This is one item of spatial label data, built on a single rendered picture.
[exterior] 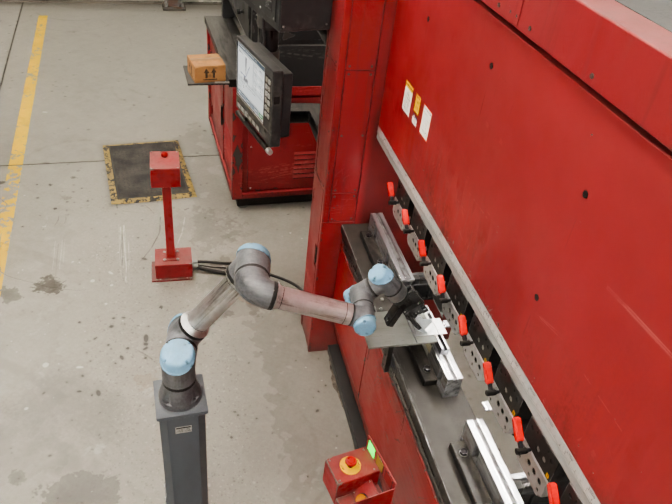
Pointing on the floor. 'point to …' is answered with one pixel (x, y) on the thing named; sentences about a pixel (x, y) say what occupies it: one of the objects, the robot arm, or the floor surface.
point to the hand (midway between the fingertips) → (420, 326)
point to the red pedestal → (179, 257)
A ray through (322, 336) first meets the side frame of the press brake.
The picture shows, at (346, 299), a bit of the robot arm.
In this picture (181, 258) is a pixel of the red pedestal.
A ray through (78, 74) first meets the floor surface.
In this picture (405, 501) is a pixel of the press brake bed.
